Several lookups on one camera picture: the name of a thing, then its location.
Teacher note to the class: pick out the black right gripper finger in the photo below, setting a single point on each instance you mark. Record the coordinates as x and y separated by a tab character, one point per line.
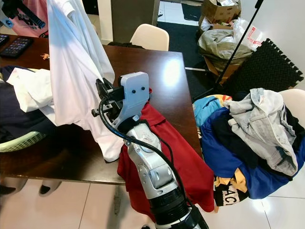
108	90
100	87

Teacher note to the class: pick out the white T-shirt grey print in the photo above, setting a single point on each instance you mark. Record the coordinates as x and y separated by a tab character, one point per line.
76	71

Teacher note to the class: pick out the red shirt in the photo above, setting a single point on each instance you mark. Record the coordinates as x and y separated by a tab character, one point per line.
190	167

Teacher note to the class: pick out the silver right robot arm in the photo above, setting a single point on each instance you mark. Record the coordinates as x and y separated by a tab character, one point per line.
152	171

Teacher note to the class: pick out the bunch of keys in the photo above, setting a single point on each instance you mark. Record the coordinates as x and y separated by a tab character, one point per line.
45	56

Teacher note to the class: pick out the dark wooden table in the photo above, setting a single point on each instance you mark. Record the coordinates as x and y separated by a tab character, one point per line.
171	76

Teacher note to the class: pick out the cream dining chair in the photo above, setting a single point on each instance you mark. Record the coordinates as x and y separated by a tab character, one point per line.
150	38

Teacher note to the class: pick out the plain white garment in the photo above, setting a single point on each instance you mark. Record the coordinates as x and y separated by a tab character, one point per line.
33	88

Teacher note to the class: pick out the navy garment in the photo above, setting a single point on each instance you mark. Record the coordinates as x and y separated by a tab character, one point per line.
24	114

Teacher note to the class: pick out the black floor rug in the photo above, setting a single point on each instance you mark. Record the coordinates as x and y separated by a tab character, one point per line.
186	43

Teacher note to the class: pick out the light blue garment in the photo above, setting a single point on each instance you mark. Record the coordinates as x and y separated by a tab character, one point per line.
205	110

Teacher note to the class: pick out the green perforated laundry basket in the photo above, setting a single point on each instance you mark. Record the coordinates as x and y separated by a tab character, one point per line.
24	142

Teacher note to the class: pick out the grey slipper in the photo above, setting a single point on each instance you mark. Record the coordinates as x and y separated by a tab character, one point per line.
51	187

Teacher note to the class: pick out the olive plastic bag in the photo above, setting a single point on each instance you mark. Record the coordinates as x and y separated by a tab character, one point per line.
224	47

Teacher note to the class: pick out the thin black stand pole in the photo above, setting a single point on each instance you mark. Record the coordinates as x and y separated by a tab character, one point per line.
229	47

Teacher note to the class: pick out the open cardboard box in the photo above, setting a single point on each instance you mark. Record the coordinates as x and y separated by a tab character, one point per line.
219	12

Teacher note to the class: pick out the yellow garment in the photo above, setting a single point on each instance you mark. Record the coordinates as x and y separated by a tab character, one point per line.
238	181

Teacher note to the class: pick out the black garment white letters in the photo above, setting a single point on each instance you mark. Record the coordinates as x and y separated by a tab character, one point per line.
228	195

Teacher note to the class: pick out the grey garment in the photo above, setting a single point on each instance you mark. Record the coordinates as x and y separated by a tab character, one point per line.
262	129

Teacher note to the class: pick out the white plastic bag red print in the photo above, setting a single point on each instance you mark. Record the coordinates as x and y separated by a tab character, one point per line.
252	36

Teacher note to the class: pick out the black foam mat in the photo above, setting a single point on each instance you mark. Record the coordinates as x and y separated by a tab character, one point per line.
267	69

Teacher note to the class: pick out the white chair wooden legs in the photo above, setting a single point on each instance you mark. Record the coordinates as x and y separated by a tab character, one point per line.
296	102

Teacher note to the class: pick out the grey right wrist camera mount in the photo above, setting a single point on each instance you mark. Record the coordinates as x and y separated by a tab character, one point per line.
136	95

